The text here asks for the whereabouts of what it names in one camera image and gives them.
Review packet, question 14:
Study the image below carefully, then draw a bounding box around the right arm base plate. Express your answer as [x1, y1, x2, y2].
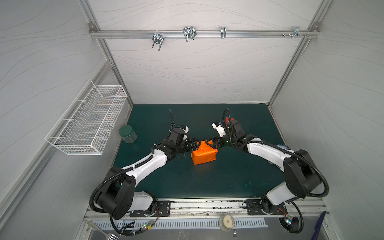
[241, 199, 288, 216]

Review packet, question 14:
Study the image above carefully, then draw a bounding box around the blue white ceramic bowl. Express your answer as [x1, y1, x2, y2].
[277, 144, 291, 150]

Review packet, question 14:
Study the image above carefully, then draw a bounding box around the white wire basket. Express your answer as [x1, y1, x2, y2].
[45, 80, 127, 156]

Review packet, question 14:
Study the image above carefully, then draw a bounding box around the aluminium crossbar rail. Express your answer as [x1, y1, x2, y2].
[90, 29, 321, 39]

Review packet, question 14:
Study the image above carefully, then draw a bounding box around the metal spatula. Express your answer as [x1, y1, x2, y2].
[87, 221, 120, 240]

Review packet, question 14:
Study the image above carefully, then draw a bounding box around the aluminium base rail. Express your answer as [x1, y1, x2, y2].
[83, 196, 330, 221]

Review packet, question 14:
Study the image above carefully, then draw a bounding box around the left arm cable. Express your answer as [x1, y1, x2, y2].
[109, 206, 161, 237]

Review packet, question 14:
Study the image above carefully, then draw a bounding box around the metal U-bolt clamp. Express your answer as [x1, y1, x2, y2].
[152, 33, 164, 51]
[183, 27, 197, 42]

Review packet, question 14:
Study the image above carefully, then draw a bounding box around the orange wrapping paper sheet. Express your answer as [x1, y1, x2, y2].
[191, 141, 218, 165]

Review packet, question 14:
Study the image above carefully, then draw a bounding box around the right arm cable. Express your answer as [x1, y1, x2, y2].
[278, 200, 304, 234]

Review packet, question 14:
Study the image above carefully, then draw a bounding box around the blue handled tool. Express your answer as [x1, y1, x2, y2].
[311, 211, 327, 240]

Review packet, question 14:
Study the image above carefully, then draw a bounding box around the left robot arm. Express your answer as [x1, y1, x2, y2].
[89, 126, 201, 220]

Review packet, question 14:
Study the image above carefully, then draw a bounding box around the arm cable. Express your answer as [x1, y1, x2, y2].
[278, 200, 304, 234]
[109, 206, 161, 237]

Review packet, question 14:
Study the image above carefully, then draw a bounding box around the green lidded glass jar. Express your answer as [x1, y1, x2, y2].
[119, 125, 137, 144]

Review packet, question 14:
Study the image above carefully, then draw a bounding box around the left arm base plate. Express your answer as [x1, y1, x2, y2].
[129, 200, 171, 218]

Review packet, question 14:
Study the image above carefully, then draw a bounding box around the white vented cable duct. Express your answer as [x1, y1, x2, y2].
[92, 217, 269, 231]

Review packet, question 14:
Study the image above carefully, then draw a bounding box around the metal bracket with bolts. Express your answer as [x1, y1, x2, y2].
[282, 27, 309, 39]

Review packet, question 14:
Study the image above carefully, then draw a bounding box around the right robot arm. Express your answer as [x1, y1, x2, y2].
[209, 119, 330, 211]

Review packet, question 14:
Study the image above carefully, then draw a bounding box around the red tape dispenser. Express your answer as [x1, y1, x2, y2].
[225, 117, 235, 123]

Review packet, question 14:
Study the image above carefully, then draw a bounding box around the green table mat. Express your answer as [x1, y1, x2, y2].
[114, 104, 285, 198]

